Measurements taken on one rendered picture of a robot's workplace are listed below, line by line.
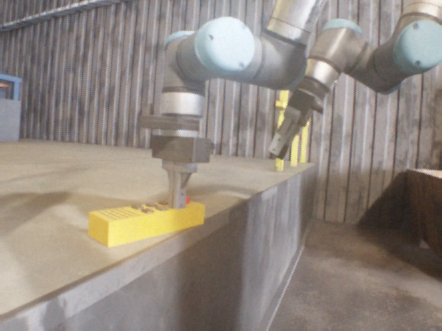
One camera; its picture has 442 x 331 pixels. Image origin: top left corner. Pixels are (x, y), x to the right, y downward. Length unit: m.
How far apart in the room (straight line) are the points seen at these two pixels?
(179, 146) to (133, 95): 4.53
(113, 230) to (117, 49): 5.13
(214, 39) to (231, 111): 3.64
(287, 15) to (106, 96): 5.09
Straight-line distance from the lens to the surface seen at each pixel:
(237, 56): 0.48
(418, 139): 3.87
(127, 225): 0.54
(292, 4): 0.55
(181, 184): 0.59
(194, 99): 0.57
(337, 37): 0.72
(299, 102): 0.64
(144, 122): 0.55
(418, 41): 0.63
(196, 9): 4.82
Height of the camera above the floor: 0.90
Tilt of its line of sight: 2 degrees down
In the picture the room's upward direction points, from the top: 4 degrees clockwise
